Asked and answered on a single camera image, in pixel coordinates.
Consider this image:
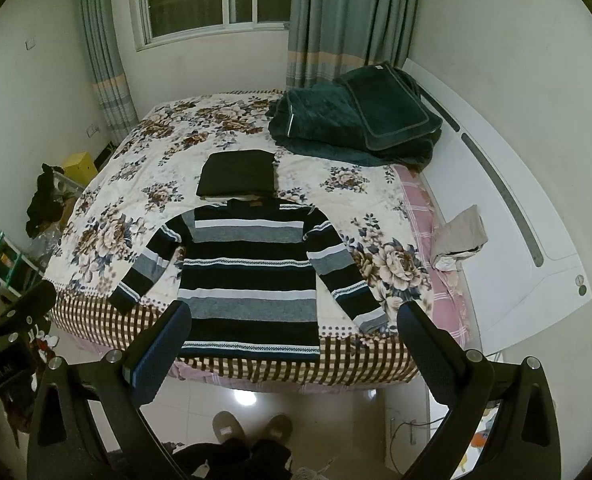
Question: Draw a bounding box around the black grey striped sweater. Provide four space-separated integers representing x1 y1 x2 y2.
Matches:
110 198 388 362

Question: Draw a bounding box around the yellow box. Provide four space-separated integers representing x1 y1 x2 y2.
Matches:
61 152 98 186

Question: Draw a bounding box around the dark green pillow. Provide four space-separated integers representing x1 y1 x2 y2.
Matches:
333 60 444 152

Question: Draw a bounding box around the beige crumpled cloth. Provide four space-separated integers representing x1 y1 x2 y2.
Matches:
430 205 488 272

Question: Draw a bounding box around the right grey-blue curtain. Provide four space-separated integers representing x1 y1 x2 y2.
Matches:
286 0 418 88

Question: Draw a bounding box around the left grey-blue curtain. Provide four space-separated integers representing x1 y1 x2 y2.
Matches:
75 0 138 146

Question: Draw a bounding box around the pink checked mattress cover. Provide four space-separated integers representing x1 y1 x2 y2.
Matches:
392 165 471 348

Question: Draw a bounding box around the white bed headboard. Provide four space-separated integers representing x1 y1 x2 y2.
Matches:
403 60 592 354

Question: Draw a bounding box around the grey-blue curtain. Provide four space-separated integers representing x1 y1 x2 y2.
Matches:
286 0 418 88
75 0 138 146

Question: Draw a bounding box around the right grey slipper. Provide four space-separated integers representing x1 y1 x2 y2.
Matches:
261 414 293 446

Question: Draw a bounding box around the folded black garment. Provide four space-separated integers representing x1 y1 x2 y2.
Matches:
196 150 275 197

